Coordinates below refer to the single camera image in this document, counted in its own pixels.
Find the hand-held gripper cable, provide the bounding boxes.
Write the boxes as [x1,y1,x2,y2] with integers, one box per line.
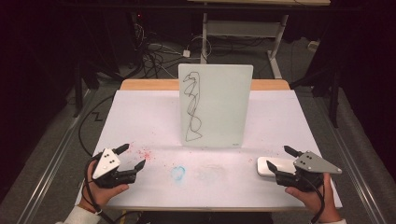
[303,175,327,224]
[82,158,117,224]

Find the right hand-held gripper cable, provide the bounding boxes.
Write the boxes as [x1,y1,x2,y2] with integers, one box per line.
[303,175,327,224]

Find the metal floor rail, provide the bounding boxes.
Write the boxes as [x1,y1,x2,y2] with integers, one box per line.
[17,88,97,224]
[307,90,389,224]

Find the white metal desk frame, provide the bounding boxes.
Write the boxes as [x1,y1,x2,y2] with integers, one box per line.
[187,0,332,80]

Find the white table cover sheet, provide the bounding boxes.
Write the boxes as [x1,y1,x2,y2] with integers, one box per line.
[75,89,344,210]

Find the white scribbled whiteboard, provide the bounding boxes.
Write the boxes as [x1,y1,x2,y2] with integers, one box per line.
[177,63,254,149]

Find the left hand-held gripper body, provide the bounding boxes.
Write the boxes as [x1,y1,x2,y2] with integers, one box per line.
[92,147,138,189]

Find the wooden table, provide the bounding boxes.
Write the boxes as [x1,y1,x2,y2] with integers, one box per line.
[120,78,291,91]

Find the person's right hand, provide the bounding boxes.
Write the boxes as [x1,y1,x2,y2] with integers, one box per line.
[284,172,343,223]

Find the tangle of black cables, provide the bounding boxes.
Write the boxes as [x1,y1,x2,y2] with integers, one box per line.
[127,22,206,80]

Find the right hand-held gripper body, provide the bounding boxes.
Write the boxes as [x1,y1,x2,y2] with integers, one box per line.
[274,150,343,192]

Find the black metal stand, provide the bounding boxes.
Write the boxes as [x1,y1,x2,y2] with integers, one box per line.
[72,59,101,119]
[289,66,341,129]

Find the white board eraser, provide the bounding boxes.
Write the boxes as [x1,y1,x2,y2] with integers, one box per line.
[256,156,297,177]

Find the left hand-held gripper cable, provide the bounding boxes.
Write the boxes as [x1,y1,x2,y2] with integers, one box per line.
[82,158,117,224]

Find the black floor cable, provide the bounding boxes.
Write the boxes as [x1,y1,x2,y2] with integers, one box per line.
[78,93,116,157]

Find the person's left hand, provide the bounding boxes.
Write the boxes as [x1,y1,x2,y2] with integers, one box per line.
[78,160,130,211]

